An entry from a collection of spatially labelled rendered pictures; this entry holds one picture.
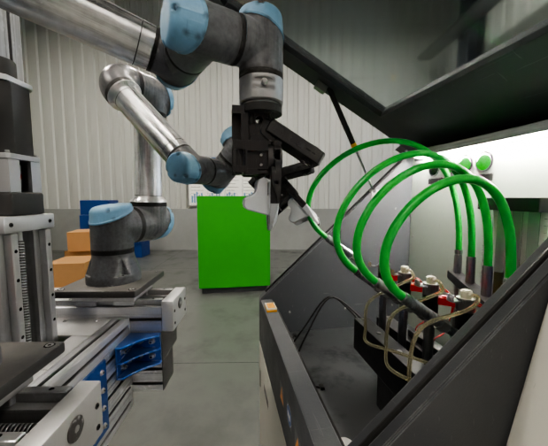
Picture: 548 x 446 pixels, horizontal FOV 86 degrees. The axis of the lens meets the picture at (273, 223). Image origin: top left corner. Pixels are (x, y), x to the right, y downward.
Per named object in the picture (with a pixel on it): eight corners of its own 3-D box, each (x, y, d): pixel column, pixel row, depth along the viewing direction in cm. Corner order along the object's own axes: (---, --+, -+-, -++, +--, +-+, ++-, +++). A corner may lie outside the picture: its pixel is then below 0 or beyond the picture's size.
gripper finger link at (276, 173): (266, 203, 52) (266, 153, 51) (275, 203, 53) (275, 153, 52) (270, 203, 48) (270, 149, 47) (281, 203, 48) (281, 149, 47)
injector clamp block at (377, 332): (352, 372, 77) (353, 317, 76) (387, 369, 79) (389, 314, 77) (451, 508, 44) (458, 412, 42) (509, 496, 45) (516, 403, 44)
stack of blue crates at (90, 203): (81, 258, 614) (77, 200, 603) (94, 254, 662) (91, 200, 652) (141, 257, 617) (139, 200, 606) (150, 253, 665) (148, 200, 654)
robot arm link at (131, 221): (80, 249, 86) (77, 203, 85) (121, 242, 98) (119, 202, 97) (107, 252, 81) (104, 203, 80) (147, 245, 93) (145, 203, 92)
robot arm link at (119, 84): (88, 41, 79) (198, 158, 66) (125, 57, 89) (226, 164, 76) (73, 79, 83) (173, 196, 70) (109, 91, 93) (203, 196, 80)
